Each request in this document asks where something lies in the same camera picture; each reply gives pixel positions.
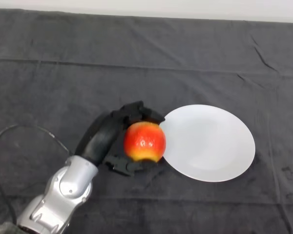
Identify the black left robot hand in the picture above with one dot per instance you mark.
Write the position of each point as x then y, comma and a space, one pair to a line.
100, 139

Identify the red yellow apple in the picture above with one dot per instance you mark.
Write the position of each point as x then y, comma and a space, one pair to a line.
144, 142

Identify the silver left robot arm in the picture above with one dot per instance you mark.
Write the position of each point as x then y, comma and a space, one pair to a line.
63, 192

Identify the white round plate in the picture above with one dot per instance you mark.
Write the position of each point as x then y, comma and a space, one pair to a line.
210, 143

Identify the dark grey table cloth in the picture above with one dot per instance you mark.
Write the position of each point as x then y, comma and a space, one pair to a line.
63, 73

